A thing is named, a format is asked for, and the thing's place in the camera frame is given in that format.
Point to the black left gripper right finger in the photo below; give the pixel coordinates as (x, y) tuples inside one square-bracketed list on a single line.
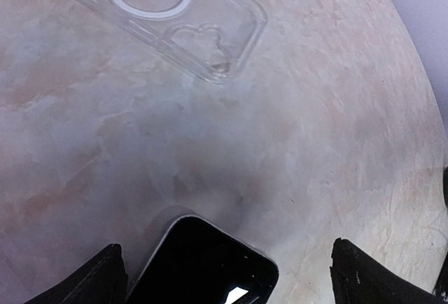
[(358, 278)]

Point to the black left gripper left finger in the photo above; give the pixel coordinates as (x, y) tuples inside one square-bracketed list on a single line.
[(100, 280)]

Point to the silver-edged phone black screen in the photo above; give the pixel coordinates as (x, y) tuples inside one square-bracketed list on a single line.
[(194, 261)]

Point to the clear magsafe phone case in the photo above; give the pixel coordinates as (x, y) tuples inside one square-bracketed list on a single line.
[(211, 39)]

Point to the dark green cup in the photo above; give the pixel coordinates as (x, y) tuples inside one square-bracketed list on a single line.
[(445, 186)]

